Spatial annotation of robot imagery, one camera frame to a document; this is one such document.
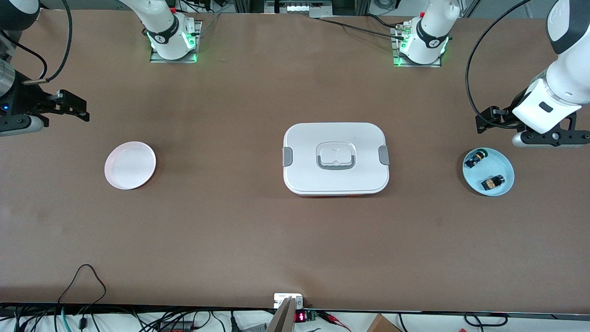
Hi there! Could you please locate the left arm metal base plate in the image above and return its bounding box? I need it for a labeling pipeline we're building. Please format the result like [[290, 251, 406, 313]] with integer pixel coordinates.
[[392, 22, 442, 68]]

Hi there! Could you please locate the short black table cable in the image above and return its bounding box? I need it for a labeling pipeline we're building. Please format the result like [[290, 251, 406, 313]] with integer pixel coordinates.
[[366, 13, 402, 30]]

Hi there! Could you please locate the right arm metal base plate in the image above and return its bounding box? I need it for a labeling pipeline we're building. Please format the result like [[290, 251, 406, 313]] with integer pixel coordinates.
[[150, 20, 202, 64]]

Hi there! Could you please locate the long black table cable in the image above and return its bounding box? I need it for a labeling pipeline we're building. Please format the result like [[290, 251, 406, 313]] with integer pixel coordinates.
[[316, 17, 408, 40]]

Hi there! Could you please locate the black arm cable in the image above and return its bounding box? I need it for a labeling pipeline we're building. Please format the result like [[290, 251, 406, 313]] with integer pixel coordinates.
[[0, 0, 74, 86], [465, 0, 535, 130]]

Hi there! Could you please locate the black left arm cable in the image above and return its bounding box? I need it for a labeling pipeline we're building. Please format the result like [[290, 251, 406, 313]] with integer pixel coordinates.
[[465, 0, 535, 130]]

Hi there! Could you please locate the light blue plate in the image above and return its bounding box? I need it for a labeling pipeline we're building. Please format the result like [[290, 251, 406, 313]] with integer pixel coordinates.
[[462, 147, 515, 197]]

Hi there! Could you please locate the orange push-button switch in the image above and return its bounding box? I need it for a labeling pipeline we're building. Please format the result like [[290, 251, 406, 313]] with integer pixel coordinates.
[[481, 174, 506, 191]]

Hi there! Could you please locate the black looped cable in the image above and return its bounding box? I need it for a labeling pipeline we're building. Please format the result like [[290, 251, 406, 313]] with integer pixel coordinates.
[[56, 264, 107, 319]]

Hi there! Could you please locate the red black clip lead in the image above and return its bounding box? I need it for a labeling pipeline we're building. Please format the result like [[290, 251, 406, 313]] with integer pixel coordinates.
[[318, 311, 352, 332]]

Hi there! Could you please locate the small white box device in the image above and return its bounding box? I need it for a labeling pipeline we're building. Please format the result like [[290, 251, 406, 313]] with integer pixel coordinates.
[[274, 293, 304, 309]]

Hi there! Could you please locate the grey aluminium bar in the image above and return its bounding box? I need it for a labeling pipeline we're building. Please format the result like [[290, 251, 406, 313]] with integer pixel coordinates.
[[266, 297, 296, 332]]

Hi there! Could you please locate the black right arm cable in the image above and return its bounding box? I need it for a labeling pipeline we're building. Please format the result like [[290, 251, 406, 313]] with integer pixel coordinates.
[[0, 0, 74, 86]]

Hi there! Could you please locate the pink plate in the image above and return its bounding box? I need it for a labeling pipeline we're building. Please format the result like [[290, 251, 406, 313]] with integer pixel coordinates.
[[104, 141, 157, 190]]

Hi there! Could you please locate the aluminium frame with power strip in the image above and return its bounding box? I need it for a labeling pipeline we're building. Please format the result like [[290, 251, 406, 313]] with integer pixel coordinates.
[[233, 0, 372, 19]]

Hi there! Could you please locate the brown cardboard box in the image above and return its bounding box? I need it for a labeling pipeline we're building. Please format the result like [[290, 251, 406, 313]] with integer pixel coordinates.
[[366, 314, 402, 332]]

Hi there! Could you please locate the black coiled cable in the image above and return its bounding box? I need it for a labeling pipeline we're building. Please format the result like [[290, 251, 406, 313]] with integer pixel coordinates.
[[463, 313, 508, 329]]

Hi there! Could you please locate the grey cable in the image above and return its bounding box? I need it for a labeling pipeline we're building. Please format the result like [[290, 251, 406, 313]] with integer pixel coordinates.
[[196, 11, 223, 36]]

